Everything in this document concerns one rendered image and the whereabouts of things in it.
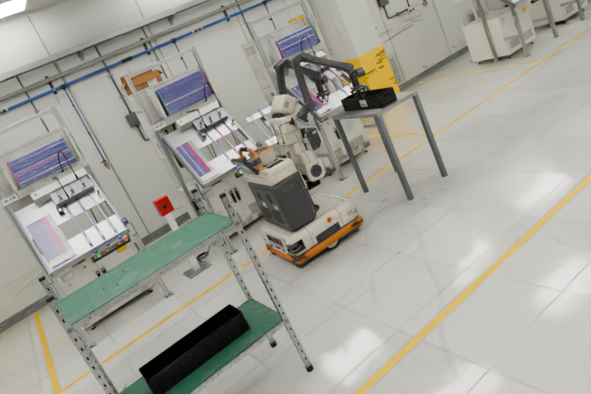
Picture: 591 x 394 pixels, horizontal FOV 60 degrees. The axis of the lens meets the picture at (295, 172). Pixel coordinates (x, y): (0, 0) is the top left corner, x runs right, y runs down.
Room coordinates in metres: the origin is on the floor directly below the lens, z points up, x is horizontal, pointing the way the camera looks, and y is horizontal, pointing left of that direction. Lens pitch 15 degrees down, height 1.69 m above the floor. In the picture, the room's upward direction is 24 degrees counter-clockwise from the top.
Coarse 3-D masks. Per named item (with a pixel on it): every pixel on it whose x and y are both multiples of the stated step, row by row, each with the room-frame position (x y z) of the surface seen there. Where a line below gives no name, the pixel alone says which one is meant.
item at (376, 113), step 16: (400, 96) 4.20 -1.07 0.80; (416, 96) 4.14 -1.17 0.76; (352, 112) 4.44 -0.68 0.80; (368, 112) 4.15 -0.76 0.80; (384, 112) 4.01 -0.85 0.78; (384, 128) 3.99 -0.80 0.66; (384, 144) 4.77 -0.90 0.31; (432, 144) 4.14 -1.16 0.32; (352, 160) 4.60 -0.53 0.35; (400, 176) 3.99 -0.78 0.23
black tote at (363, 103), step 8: (384, 88) 4.24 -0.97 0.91; (392, 88) 4.15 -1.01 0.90; (352, 96) 4.66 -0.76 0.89; (360, 96) 4.61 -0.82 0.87; (368, 96) 4.20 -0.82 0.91; (376, 96) 4.09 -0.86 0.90; (384, 96) 4.11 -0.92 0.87; (392, 96) 4.14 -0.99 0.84; (344, 104) 4.58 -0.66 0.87; (352, 104) 4.46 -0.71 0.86; (360, 104) 4.35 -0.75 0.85; (368, 104) 4.23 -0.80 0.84; (376, 104) 4.13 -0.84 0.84; (384, 104) 4.10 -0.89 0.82
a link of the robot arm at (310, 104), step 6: (300, 54) 4.00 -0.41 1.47; (294, 60) 3.98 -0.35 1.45; (300, 60) 3.99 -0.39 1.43; (294, 66) 3.98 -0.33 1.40; (300, 66) 3.99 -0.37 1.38; (300, 72) 3.97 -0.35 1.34; (300, 78) 3.96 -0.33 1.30; (300, 84) 3.95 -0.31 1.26; (306, 84) 3.95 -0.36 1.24; (306, 90) 3.94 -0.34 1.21; (306, 96) 3.92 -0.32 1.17; (306, 102) 3.89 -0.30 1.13; (312, 102) 3.89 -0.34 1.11; (306, 108) 3.90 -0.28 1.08; (312, 108) 3.87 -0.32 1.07
